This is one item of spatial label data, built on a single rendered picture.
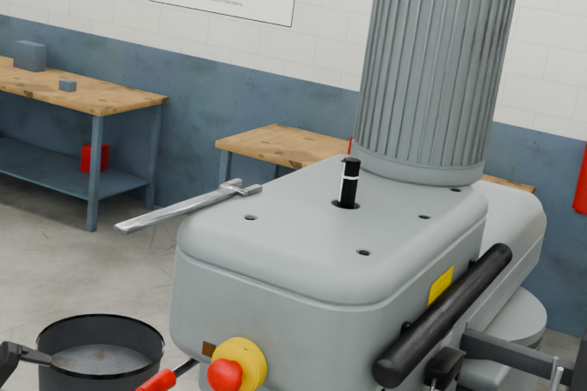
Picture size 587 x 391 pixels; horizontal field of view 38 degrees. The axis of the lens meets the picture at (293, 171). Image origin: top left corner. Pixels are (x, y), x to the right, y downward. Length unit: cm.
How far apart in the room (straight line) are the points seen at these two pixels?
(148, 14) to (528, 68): 280
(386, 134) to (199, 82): 510
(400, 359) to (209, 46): 539
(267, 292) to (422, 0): 48
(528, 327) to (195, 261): 86
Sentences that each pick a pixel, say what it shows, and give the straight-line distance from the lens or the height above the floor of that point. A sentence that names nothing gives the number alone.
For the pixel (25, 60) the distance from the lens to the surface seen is 689.
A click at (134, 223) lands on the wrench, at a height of 190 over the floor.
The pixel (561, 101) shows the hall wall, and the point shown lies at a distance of 529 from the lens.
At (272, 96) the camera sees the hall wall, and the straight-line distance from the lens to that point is 596.
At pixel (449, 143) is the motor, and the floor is 195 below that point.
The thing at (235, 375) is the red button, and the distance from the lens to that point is 91.
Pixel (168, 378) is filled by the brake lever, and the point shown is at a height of 171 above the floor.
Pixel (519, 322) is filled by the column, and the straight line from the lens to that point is 168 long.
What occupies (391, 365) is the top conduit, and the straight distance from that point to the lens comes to 90.
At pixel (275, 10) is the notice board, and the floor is 162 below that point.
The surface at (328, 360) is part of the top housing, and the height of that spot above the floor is 180.
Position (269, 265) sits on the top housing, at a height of 188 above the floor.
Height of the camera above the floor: 222
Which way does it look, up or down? 16 degrees down
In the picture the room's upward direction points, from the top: 7 degrees clockwise
